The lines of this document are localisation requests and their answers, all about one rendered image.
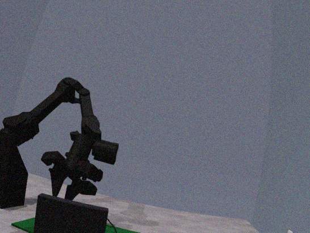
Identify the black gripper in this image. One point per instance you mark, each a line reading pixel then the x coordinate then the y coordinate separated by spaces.
pixel 61 170

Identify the green circuit board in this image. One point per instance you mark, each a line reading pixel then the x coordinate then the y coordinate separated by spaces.
pixel 28 226

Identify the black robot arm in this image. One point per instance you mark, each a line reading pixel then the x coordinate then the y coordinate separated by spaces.
pixel 25 126

